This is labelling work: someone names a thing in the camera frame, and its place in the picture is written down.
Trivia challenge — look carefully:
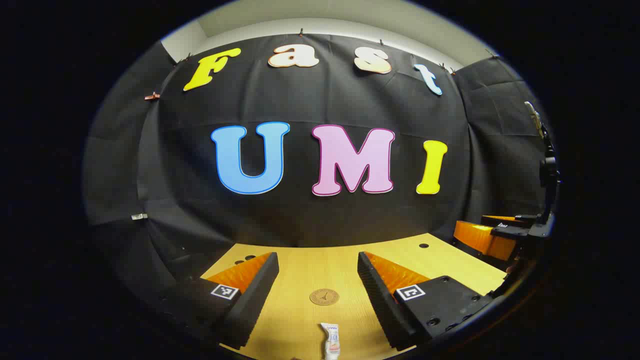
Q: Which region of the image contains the round brown coaster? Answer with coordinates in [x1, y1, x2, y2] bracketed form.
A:
[309, 288, 340, 306]

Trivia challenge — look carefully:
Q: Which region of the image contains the wooden desktop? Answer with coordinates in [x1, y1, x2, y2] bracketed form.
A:
[200, 232, 508, 360]

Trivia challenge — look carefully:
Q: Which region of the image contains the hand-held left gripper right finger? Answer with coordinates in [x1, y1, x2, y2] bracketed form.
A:
[357, 251, 496, 352]

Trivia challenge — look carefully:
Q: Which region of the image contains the black backdrop cloth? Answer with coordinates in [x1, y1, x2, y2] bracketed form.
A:
[82, 32, 556, 301]

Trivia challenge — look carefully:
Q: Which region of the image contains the white toothpaste tube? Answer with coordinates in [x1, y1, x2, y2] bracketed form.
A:
[320, 322, 342, 360]

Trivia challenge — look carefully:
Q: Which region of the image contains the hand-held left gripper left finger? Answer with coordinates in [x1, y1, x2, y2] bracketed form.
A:
[155, 251, 280, 351]

